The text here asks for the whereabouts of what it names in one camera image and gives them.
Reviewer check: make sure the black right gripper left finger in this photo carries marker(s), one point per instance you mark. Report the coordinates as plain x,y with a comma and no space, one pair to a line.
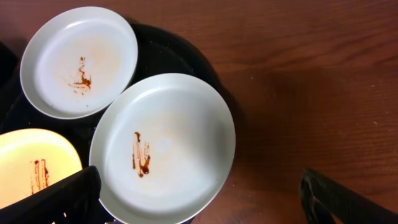
71,200

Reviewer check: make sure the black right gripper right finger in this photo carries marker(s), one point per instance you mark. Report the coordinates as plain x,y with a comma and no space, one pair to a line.
323,199

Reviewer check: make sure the yellow plate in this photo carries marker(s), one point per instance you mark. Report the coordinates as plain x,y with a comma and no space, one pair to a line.
32,160

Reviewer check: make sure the green plate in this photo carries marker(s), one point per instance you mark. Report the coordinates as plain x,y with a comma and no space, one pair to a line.
79,62
163,149

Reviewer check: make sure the black round tray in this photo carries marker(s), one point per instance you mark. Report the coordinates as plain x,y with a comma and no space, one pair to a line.
160,52

